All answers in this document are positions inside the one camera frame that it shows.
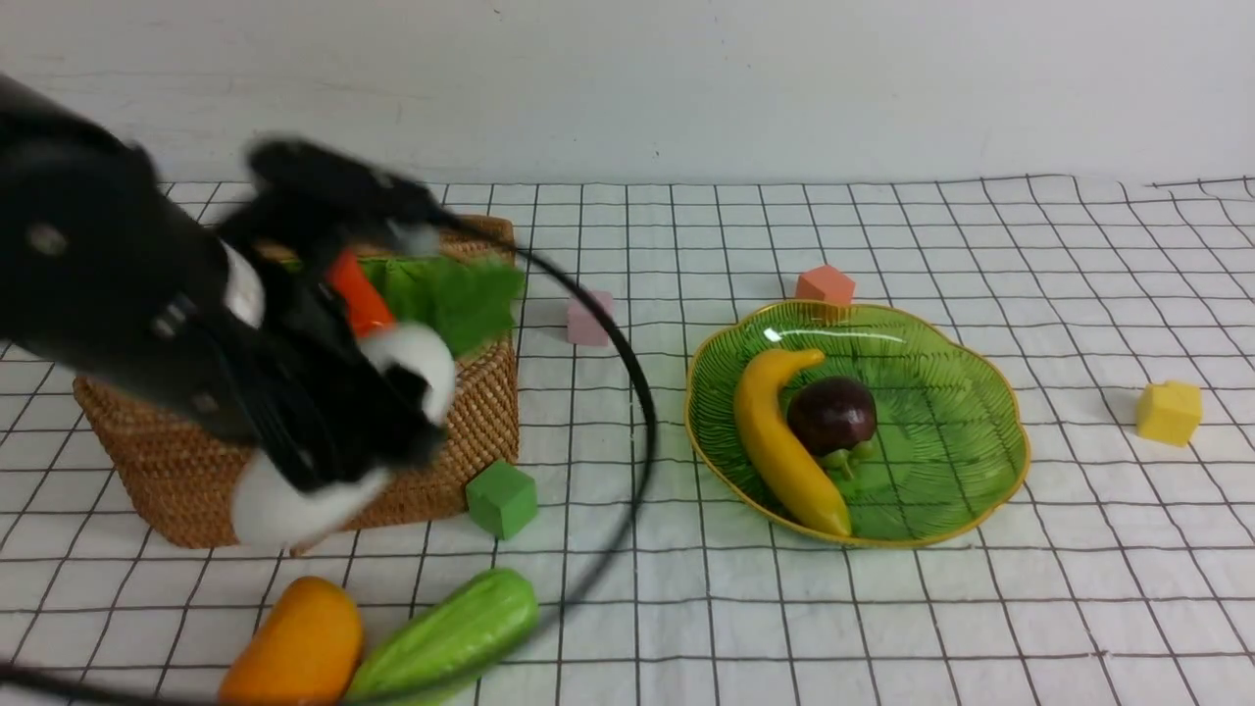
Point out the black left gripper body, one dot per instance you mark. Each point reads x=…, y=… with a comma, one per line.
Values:
x=328, y=411

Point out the orange toy carrot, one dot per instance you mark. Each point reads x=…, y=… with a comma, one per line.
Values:
x=365, y=309

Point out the white toy radish with leaves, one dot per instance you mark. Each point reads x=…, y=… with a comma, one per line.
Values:
x=415, y=396

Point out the orange toy mango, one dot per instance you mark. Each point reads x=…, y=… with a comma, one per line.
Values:
x=306, y=651

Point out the green toy cucumber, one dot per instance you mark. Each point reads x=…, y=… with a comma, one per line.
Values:
x=447, y=647

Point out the yellow toy banana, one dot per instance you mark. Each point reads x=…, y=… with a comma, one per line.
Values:
x=779, y=451

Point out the purple toy mangosteen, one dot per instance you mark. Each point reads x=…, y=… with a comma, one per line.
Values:
x=836, y=420

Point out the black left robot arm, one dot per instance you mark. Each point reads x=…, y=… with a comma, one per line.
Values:
x=103, y=273

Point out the woven rattan basket green lining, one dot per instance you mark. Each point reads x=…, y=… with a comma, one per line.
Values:
x=196, y=490

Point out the green foam cube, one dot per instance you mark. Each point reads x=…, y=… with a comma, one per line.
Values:
x=502, y=499

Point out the pink foam cube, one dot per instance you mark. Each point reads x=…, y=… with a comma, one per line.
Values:
x=582, y=327

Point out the orange foam cube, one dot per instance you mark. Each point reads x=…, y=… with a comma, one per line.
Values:
x=825, y=283

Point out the green glass leaf plate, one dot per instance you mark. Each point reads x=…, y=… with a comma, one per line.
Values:
x=949, y=449

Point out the white grid tablecloth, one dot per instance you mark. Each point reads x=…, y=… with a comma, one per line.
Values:
x=1121, y=574

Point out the yellow foam cube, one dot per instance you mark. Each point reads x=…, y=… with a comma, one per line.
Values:
x=1169, y=412

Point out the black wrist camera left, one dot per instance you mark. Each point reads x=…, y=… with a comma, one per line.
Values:
x=317, y=203

